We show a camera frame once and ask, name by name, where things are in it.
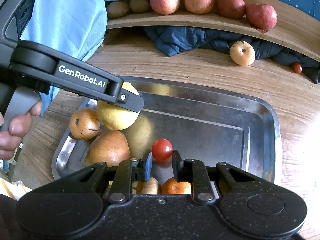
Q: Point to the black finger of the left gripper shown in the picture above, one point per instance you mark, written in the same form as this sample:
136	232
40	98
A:
130	101

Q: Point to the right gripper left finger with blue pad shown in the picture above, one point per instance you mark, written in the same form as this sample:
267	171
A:
129	171

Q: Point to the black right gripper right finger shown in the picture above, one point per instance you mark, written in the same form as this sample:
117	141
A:
194	172

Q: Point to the large yellow lemon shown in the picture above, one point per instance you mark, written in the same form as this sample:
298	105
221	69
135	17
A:
114	117

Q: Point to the small brown kiwi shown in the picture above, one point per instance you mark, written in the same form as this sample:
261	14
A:
152	186

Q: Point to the small orange mandarin front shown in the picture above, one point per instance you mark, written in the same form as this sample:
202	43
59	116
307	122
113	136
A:
171	186

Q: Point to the yellow-green pear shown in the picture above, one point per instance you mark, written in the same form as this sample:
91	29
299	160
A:
110	147

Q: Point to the red cherry tomato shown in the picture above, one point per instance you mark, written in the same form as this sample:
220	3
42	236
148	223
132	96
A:
161	149
297	68

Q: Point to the spotted orange-yellow round fruit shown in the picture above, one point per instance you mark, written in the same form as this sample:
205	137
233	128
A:
84	124

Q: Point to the pale beige apple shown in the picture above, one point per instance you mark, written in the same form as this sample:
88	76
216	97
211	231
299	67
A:
242	53

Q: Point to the person's left hand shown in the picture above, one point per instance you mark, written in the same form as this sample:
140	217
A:
18	128

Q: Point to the metal baking tray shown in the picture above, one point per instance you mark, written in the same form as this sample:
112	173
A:
203	123

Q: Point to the light blue fabric cover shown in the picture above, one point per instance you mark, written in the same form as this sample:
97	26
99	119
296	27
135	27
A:
73	27

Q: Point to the dark blue crumpled cloth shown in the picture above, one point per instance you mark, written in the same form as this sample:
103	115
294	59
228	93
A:
172	40

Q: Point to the brown kiwi on shelf left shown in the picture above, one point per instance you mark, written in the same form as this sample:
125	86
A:
117	9

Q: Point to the brown kiwi on shelf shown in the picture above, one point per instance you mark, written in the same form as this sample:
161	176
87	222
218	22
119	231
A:
117	9
139	6

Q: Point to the pale green plastic object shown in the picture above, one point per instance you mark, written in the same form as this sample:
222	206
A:
14	159

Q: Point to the brown kiwi on shelf right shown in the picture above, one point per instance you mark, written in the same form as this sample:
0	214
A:
139	6

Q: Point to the pale red apple leftmost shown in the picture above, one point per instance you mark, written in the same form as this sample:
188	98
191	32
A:
165	7

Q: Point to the red apple rightmost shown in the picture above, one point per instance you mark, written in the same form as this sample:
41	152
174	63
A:
262	16

